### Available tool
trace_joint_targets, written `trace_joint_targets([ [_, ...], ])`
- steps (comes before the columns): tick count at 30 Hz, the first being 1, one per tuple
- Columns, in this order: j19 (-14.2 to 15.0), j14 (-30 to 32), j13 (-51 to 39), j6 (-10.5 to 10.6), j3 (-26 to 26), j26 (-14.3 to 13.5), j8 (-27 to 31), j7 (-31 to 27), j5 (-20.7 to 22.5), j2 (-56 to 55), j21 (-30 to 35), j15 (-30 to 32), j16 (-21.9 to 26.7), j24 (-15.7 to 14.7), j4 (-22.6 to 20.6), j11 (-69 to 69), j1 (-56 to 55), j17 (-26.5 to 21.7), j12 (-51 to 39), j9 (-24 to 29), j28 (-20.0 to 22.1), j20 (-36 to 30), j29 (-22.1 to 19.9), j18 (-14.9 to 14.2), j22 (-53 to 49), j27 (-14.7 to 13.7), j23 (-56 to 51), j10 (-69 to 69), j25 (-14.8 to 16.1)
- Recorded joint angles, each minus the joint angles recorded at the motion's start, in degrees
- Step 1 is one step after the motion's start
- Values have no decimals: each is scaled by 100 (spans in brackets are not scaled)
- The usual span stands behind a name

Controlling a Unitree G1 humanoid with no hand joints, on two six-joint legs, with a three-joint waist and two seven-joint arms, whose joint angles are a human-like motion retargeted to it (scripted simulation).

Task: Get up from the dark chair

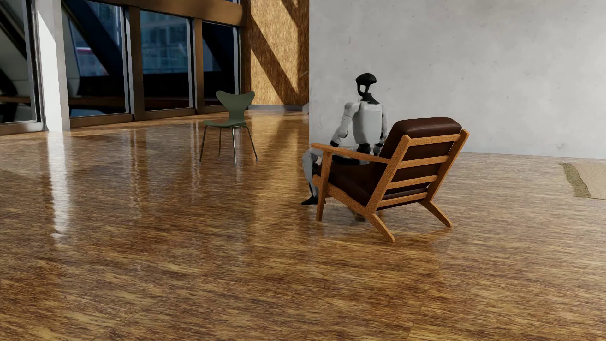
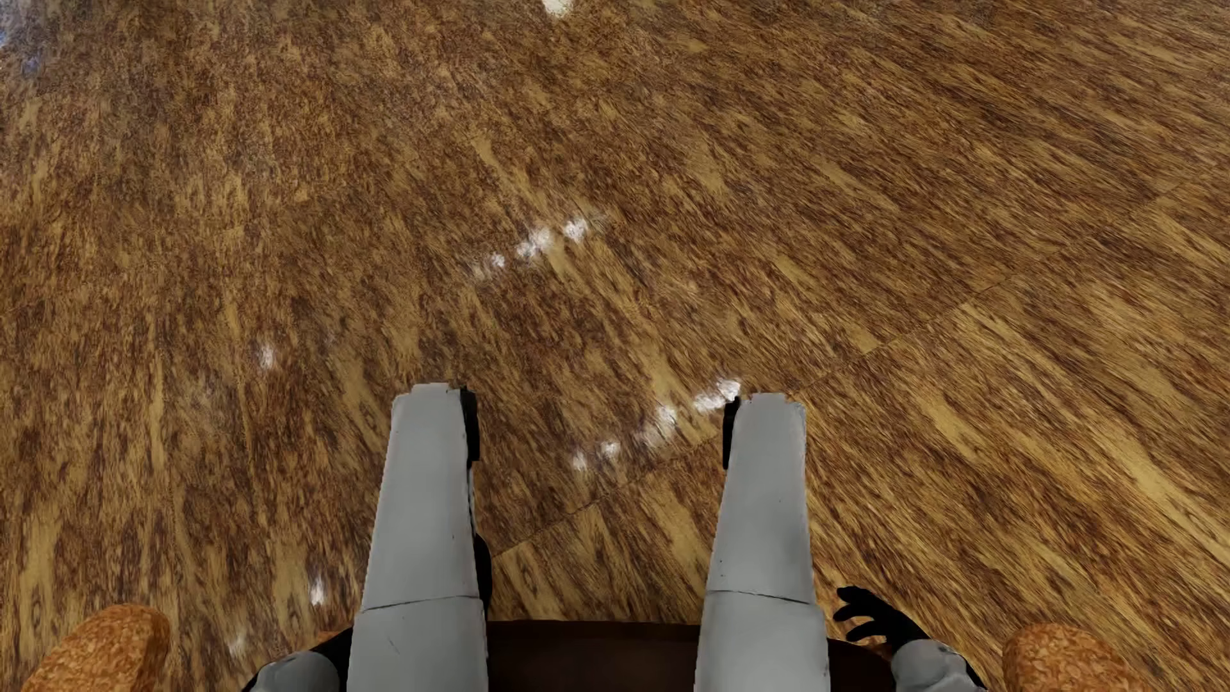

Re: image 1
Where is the green chair with metal legs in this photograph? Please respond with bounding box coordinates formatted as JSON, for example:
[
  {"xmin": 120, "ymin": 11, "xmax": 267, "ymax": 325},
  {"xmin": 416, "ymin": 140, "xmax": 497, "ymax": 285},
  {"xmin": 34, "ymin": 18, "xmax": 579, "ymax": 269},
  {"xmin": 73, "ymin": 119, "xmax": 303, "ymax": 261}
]
[{"xmin": 199, "ymin": 90, "xmax": 258, "ymax": 166}]

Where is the white humanoid robot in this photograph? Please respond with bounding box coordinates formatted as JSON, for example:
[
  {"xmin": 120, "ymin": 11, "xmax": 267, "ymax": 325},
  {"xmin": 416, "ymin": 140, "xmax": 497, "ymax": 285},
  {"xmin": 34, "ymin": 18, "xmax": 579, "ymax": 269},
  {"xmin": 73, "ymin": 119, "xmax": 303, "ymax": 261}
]
[{"xmin": 301, "ymin": 73, "xmax": 389, "ymax": 206}]

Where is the dark leather wooden armchair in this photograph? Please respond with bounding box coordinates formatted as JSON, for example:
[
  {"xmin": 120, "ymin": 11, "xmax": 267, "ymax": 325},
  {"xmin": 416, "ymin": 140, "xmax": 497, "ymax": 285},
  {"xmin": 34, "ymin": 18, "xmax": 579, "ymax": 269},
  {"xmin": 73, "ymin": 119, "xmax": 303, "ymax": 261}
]
[{"xmin": 311, "ymin": 117, "xmax": 470, "ymax": 243}]

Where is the beige woven rug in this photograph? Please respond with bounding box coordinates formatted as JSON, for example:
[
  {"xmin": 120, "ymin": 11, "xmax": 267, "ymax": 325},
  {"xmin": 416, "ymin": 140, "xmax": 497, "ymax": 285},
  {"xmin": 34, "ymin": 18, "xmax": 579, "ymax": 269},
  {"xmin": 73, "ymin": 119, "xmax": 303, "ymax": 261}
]
[{"xmin": 559, "ymin": 162, "xmax": 606, "ymax": 200}]

